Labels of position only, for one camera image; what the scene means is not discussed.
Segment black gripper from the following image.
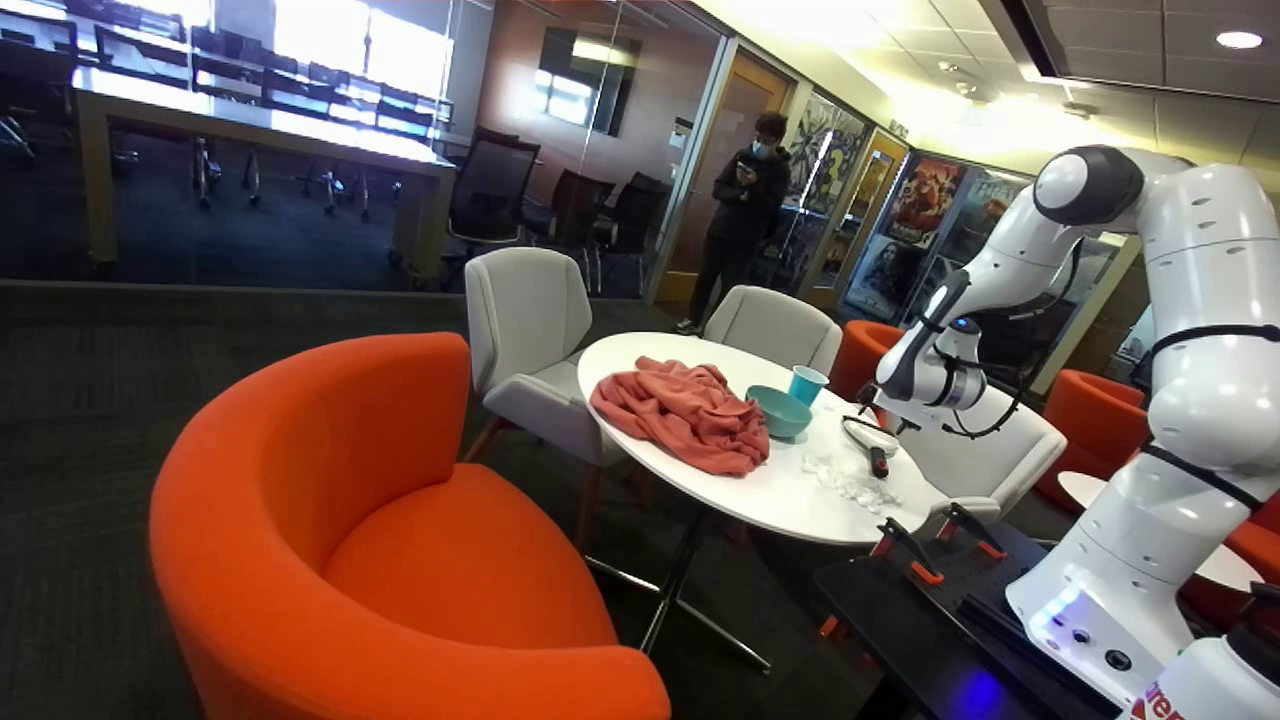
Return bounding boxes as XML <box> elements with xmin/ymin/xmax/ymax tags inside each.
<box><xmin>852</xmin><ymin>377</ymin><xmax>920</xmax><ymax>443</ymax></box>

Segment black handle with orange ring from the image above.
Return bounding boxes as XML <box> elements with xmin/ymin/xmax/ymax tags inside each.
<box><xmin>838</xmin><ymin>413</ymin><xmax>898</xmax><ymax>479</ymax></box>

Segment small white paper scraps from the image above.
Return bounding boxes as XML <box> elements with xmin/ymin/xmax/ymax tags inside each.
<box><xmin>832</xmin><ymin>466</ymin><xmax>934</xmax><ymax>529</ymax></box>

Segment teal cup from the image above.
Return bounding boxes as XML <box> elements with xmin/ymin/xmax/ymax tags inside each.
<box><xmin>786</xmin><ymin>363</ymin><xmax>832</xmax><ymax>413</ymax></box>

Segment teal bowl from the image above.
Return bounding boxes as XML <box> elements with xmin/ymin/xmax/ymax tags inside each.
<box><xmin>741</xmin><ymin>379</ymin><xmax>816</xmax><ymax>443</ymax></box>

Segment wide white upholstered chair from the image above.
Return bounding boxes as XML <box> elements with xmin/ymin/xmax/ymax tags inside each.
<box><xmin>887</xmin><ymin>383</ymin><xmax>1074</xmax><ymax>520</ymax></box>

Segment low white upholstered chair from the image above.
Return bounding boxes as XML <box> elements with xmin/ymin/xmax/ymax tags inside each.
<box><xmin>702</xmin><ymin>281</ymin><xmax>850</xmax><ymax>377</ymax></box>

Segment crumpled red cloth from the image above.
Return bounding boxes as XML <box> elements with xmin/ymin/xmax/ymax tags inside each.
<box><xmin>590</xmin><ymin>354</ymin><xmax>777</xmax><ymax>479</ymax></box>

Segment black robot cart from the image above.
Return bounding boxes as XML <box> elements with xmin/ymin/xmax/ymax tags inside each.
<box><xmin>811</xmin><ymin>511</ymin><xmax>1133</xmax><ymax>720</ymax></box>

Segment person in dark clothes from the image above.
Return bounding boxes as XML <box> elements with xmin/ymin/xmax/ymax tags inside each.
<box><xmin>696</xmin><ymin>110</ymin><xmax>794</xmax><ymax>334</ymax></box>

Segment dark side chair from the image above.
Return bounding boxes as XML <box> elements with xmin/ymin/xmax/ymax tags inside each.
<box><xmin>605</xmin><ymin>173</ymin><xmax>676</xmax><ymax>303</ymax></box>
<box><xmin>544</xmin><ymin>167</ymin><xmax>616</xmax><ymax>287</ymax></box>

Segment tall white upholstered chair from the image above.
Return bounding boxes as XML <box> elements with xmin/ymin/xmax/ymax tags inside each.
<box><xmin>461</xmin><ymin>245</ymin><xmax>616</xmax><ymax>466</ymax></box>

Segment black mesh office chair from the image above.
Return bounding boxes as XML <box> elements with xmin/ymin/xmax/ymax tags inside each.
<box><xmin>443</xmin><ymin>129</ymin><xmax>544</xmax><ymax>256</ymax></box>

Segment orange tub armchair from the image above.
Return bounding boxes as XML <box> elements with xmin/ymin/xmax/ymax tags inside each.
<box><xmin>143</xmin><ymin>330</ymin><xmax>676</xmax><ymax>720</ymax></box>

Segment long high counter table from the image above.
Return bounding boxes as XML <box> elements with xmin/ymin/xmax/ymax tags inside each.
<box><xmin>71</xmin><ymin>62</ymin><xmax>465</xmax><ymax>271</ymax></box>

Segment black clamp with orange handle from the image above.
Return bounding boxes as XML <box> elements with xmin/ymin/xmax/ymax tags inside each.
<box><xmin>874</xmin><ymin>516</ymin><xmax>952</xmax><ymax>593</ymax></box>
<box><xmin>934</xmin><ymin>502</ymin><xmax>1014</xmax><ymax>567</ymax></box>

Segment red wall poster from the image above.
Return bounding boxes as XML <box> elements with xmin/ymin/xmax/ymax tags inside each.
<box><xmin>880</xmin><ymin>154</ymin><xmax>967</xmax><ymax>252</ymax></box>

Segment chrome table leg frame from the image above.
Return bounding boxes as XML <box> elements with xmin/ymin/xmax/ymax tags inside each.
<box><xmin>577</xmin><ymin>511</ymin><xmax>777</xmax><ymax>676</ymax></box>

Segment wall mounted screen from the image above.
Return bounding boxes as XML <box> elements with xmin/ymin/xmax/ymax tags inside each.
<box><xmin>536</xmin><ymin>23</ymin><xmax>639</xmax><ymax>136</ymax></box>

